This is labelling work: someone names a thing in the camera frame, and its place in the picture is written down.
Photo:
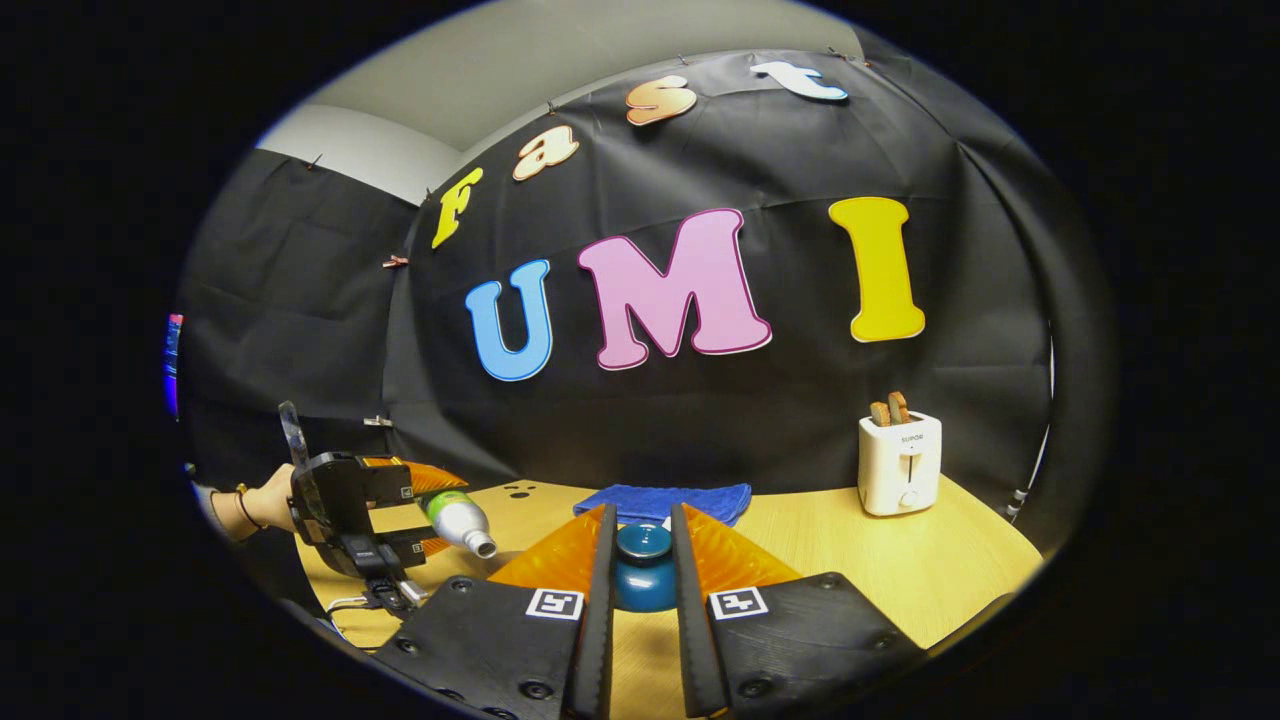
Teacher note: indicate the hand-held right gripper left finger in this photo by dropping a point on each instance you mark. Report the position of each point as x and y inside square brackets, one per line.
[597, 620]

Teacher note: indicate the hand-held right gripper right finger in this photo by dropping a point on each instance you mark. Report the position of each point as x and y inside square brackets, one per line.
[690, 620]

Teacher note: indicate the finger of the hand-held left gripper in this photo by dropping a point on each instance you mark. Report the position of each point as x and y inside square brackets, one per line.
[420, 545]
[420, 475]

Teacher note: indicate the silver green-label water bottle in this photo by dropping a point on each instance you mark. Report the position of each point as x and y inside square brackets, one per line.
[460, 520]

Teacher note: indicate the blue teacup lid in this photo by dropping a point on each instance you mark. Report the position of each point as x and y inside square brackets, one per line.
[645, 585]

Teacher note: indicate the black wristband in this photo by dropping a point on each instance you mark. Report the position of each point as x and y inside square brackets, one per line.
[243, 508]

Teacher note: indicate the blue towel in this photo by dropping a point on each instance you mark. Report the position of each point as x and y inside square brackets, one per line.
[650, 500]

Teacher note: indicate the glowing screen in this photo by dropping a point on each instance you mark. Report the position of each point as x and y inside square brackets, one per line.
[172, 365]

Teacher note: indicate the black backdrop cloth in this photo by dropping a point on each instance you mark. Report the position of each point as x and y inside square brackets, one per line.
[800, 400]

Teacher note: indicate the white toaster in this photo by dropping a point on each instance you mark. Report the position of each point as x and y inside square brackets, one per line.
[900, 470]

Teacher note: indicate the toast slice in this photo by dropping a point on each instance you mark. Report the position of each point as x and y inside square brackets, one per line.
[880, 412]
[900, 406]

